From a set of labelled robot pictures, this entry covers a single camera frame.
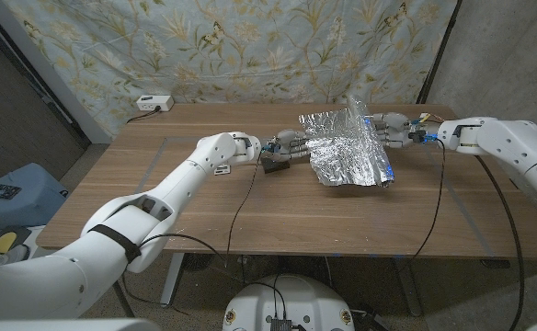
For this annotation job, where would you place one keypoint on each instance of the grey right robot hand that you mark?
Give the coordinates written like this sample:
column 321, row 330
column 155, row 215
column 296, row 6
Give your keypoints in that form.
column 397, row 128

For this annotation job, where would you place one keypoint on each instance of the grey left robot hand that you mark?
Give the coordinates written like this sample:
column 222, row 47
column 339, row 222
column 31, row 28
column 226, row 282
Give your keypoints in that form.
column 289, row 142

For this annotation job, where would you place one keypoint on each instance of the crinkled aluminum foil roll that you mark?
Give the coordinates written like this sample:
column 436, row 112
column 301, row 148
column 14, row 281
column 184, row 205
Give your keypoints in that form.
column 346, row 151

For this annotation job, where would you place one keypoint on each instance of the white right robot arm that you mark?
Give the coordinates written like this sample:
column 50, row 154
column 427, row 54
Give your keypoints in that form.
column 512, row 142

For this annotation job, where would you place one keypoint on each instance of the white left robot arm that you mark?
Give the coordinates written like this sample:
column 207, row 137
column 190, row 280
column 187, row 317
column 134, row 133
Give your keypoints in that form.
column 167, row 193

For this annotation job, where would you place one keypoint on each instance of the small grey calculator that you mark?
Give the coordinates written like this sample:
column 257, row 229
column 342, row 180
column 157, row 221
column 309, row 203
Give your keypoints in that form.
column 222, row 170

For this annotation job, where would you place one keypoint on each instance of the white power strip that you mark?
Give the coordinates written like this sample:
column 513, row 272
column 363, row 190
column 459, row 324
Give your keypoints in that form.
column 154, row 103

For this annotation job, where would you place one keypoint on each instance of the black foam block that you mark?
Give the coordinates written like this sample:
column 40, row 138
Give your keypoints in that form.
column 275, row 166

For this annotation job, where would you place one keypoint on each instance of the black backdrop pole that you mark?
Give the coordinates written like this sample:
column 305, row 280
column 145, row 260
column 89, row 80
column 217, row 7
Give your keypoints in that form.
column 436, row 57

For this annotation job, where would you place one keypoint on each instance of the floral printed backdrop cloth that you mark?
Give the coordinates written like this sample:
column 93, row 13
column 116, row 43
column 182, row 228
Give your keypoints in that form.
column 250, row 50

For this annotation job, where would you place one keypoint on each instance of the black round fan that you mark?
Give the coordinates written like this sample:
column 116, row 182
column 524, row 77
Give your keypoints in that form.
column 199, row 262

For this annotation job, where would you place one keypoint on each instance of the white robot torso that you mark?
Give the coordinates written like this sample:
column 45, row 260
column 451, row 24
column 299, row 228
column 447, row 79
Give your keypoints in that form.
column 291, row 299

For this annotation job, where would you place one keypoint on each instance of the white table leg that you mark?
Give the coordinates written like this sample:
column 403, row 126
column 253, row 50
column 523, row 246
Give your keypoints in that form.
column 171, row 280
column 408, row 287

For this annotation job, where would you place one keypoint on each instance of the black torso connector box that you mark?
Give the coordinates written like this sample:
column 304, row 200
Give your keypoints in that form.
column 281, row 324

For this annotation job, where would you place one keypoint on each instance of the black power adapter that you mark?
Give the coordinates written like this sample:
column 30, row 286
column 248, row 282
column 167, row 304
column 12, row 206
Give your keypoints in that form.
column 369, row 319

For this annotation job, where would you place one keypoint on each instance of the blue plastic bin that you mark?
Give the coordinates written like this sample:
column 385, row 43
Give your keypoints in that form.
column 25, row 202

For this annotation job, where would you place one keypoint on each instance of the black printed card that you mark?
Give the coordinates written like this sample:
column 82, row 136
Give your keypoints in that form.
column 3, row 191

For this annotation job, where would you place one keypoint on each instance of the grey sneaker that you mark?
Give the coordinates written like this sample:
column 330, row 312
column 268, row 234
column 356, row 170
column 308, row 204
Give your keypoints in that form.
column 2, row 257

